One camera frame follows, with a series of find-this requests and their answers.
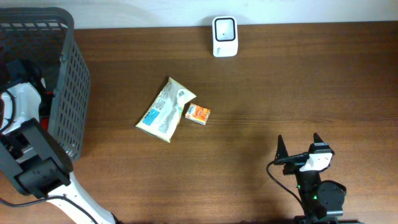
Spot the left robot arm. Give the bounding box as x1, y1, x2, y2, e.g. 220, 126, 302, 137
1, 59, 119, 223

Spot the orange tissue pack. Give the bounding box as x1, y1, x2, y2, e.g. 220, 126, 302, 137
185, 103, 211, 125

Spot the cream noodle packet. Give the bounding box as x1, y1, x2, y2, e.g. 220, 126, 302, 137
136, 77, 197, 142

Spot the grey plastic mesh basket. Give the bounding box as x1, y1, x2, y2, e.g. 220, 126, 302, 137
1, 7, 91, 161

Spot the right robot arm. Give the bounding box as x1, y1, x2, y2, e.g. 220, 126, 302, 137
271, 133, 346, 223

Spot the red snack bag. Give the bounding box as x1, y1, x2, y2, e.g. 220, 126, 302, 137
39, 91, 54, 130

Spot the white barcode scanner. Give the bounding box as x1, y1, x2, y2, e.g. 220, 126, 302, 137
212, 16, 239, 57

